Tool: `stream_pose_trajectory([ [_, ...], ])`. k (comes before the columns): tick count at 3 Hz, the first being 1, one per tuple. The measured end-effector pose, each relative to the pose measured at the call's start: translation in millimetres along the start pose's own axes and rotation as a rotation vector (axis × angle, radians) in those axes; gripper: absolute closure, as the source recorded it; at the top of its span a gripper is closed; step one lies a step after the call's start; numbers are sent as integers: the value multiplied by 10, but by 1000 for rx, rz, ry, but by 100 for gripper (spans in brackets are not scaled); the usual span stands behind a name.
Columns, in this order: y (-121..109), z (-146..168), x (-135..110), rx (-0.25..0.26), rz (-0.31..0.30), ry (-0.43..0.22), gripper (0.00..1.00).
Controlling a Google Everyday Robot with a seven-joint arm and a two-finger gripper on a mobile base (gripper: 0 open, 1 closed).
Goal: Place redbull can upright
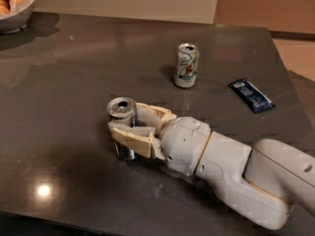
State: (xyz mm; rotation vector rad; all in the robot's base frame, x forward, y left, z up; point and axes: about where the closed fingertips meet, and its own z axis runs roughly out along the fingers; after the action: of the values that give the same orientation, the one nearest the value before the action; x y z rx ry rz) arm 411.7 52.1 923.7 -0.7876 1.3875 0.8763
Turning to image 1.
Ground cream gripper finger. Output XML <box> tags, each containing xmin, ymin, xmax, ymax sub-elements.
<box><xmin>135</xmin><ymin>102</ymin><xmax>177</xmax><ymax>136</ymax></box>
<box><xmin>108</xmin><ymin>121</ymin><xmax>165</xmax><ymax>160</ymax></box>

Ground blue silver redbull can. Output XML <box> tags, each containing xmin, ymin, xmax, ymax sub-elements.
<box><xmin>107</xmin><ymin>97</ymin><xmax>136</xmax><ymax>160</ymax></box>

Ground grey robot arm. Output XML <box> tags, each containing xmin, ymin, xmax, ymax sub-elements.
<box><xmin>107</xmin><ymin>97</ymin><xmax>315</xmax><ymax>230</ymax></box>

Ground white green 7up can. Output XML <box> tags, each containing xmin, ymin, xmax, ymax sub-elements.
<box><xmin>173</xmin><ymin>43</ymin><xmax>199</xmax><ymax>89</ymax></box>

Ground dark blue snack packet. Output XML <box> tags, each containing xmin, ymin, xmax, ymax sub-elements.
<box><xmin>228</xmin><ymin>79</ymin><xmax>275</xmax><ymax>114</ymax></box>

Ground silver metal fruit bowl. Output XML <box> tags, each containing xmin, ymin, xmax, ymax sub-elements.
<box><xmin>0</xmin><ymin>0</ymin><xmax>35</xmax><ymax>33</ymax></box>

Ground white paper napkin in bowl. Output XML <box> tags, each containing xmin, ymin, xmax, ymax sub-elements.
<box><xmin>9</xmin><ymin>0</ymin><xmax>33</xmax><ymax>16</ymax></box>

